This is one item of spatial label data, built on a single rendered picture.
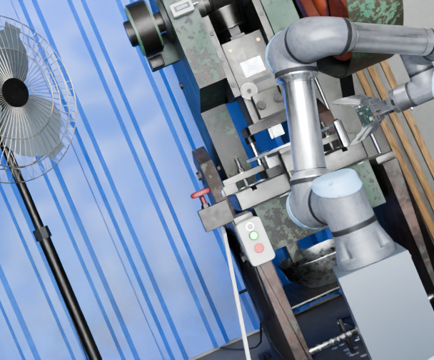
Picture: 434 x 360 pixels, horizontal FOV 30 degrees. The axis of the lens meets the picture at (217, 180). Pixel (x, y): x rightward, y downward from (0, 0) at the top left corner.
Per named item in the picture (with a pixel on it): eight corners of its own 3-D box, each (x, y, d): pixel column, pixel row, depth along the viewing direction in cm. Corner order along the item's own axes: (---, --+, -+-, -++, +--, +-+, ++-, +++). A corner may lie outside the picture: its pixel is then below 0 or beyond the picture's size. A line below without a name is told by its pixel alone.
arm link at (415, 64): (432, 25, 229) (447, 61, 229) (408, 37, 239) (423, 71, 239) (411, 33, 226) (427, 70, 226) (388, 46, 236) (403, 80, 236)
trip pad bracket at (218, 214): (250, 254, 249) (225, 196, 248) (221, 267, 248) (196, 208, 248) (248, 253, 255) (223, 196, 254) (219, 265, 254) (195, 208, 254)
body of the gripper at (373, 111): (351, 106, 242) (387, 91, 235) (360, 101, 249) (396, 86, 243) (361, 130, 242) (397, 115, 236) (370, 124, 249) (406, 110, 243)
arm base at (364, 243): (401, 251, 195) (385, 213, 195) (342, 275, 196) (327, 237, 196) (390, 243, 210) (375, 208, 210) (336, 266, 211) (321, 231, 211)
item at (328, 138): (360, 138, 275) (348, 111, 275) (315, 158, 274) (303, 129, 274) (355, 140, 281) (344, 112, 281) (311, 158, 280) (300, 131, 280)
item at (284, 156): (335, 173, 247) (318, 131, 247) (293, 191, 246) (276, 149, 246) (318, 174, 272) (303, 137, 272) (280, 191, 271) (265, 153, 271)
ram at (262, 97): (296, 105, 264) (260, 21, 263) (254, 123, 263) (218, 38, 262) (287, 111, 281) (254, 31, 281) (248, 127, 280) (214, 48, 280)
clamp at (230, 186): (269, 177, 273) (257, 149, 273) (223, 197, 271) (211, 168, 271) (266, 178, 279) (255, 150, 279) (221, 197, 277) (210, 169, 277)
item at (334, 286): (412, 256, 259) (411, 254, 259) (288, 310, 255) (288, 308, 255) (375, 247, 301) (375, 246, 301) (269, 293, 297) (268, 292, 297)
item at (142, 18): (183, 49, 265) (156, -14, 264) (150, 63, 264) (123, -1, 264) (180, 61, 287) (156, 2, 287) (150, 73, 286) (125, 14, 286)
